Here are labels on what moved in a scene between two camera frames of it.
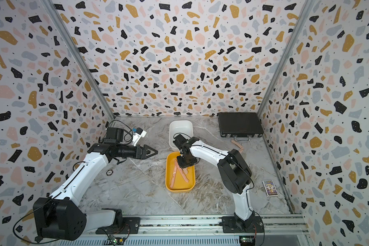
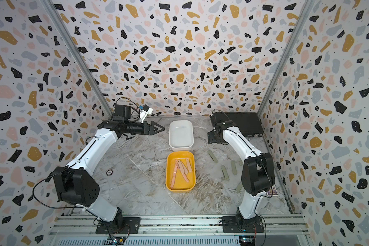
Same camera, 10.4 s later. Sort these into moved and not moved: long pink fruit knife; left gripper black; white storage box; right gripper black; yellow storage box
Moved: right gripper black; left gripper black
Not moved: white storage box; long pink fruit knife; yellow storage box
